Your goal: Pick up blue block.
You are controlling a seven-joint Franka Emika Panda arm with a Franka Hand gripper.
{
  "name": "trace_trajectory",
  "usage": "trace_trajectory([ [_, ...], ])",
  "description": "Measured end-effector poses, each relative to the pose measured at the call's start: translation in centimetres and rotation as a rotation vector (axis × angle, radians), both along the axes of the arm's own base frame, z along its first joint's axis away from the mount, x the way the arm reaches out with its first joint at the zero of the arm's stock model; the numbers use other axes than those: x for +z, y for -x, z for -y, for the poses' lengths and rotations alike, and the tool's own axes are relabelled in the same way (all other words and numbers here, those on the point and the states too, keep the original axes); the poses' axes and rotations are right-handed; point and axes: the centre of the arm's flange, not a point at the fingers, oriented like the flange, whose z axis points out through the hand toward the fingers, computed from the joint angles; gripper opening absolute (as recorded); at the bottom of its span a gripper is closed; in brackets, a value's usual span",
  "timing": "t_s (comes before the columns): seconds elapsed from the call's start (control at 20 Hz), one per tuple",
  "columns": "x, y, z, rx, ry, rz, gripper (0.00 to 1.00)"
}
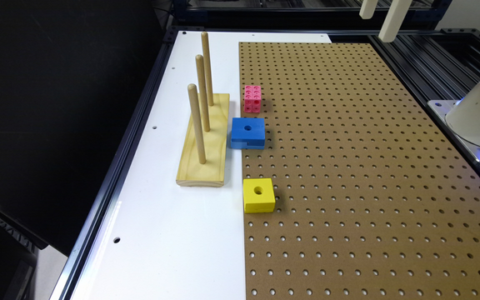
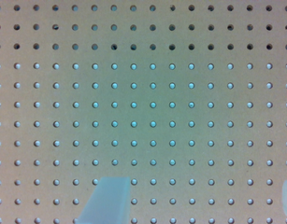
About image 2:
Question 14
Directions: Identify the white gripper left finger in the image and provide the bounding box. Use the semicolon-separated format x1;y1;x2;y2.
76;177;131;224

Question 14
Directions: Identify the brown perforated pegboard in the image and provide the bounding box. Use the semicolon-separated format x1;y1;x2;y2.
0;0;287;224

